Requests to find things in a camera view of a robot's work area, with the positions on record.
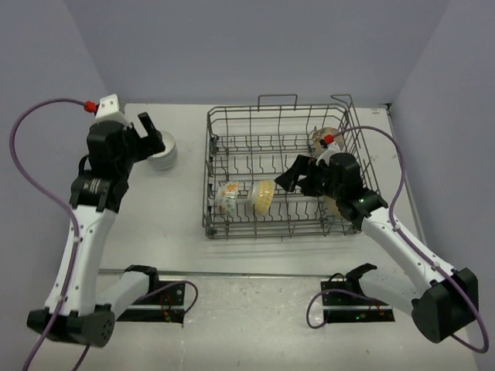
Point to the yellow dotted bowl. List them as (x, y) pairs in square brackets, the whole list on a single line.
[(261, 195)]

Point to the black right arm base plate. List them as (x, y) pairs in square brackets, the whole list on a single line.
[(342, 308)]

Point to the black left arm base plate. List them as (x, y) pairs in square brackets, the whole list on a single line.
[(165, 307)]

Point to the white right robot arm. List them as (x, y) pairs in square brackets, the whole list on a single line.
[(443, 299)]

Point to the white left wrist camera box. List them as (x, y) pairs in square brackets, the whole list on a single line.
[(109, 110)]

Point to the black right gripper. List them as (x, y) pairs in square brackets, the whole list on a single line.
[(302, 165)]

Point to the grey wire dish rack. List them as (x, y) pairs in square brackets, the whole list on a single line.
[(286, 170)]

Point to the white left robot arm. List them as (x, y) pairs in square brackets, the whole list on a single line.
[(73, 313)]

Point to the orange green floral bowl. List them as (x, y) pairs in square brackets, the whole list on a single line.
[(226, 198)]

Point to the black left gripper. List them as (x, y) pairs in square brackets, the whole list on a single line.
[(146, 145)]

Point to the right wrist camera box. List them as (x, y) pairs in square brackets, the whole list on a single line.
[(324, 158)]

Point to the beige bowl with flower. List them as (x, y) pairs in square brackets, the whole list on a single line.
[(322, 134)]

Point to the light blue bowl rack end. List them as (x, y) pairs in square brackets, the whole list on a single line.
[(169, 142)]

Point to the plain beige bowl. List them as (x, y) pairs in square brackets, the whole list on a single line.
[(332, 207)]

